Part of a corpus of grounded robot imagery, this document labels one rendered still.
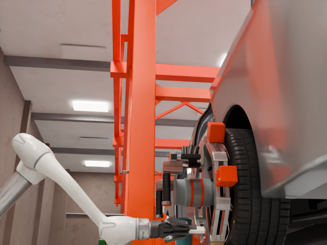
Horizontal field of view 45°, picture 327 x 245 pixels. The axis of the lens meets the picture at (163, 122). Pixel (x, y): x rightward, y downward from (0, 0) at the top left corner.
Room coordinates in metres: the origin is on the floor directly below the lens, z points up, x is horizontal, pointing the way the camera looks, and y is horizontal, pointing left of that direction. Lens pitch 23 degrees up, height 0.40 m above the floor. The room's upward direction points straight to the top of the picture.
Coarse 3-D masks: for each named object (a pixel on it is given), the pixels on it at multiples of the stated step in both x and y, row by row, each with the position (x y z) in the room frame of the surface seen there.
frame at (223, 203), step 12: (204, 144) 1.87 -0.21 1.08; (216, 144) 1.80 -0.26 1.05; (216, 156) 1.68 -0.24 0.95; (216, 168) 1.68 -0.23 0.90; (216, 192) 1.68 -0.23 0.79; (228, 192) 1.69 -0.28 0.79; (216, 204) 1.69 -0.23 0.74; (228, 204) 1.69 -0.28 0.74; (204, 216) 2.18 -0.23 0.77; (216, 216) 1.73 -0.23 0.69; (216, 228) 1.77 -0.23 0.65; (216, 240) 1.82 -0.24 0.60
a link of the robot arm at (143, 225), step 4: (136, 220) 1.67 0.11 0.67; (140, 220) 1.67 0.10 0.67; (144, 220) 1.68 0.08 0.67; (148, 220) 1.68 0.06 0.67; (136, 224) 1.66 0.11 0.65; (140, 224) 1.66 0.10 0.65; (144, 224) 1.66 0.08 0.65; (148, 224) 1.66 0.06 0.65; (136, 228) 1.66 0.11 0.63; (140, 228) 1.66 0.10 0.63; (144, 228) 1.66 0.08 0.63; (148, 228) 1.66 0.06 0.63; (136, 232) 1.66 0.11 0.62; (140, 232) 1.66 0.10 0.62; (144, 232) 1.66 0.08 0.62; (148, 232) 1.67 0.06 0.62; (136, 236) 1.67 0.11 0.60; (140, 236) 1.67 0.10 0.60; (144, 236) 1.68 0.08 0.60; (148, 236) 1.68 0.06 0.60
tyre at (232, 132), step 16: (240, 144) 1.67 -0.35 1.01; (240, 160) 1.64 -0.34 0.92; (256, 160) 1.66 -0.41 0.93; (240, 176) 1.64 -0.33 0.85; (256, 176) 1.64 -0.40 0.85; (240, 192) 1.64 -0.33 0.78; (256, 192) 1.65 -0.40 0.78; (208, 208) 2.22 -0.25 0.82; (240, 208) 1.66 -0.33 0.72; (256, 208) 1.67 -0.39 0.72; (272, 208) 1.67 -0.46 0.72; (288, 208) 1.68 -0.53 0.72; (208, 224) 2.24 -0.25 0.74; (240, 224) 1.70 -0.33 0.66; (256, 224) 1.70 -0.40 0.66; (272, 224) 1.71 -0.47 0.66; (288, 224) 1.73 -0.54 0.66; (240, 240) 1.75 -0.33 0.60; (256, 240) 1.76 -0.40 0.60; (272, 240) 1.77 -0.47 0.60
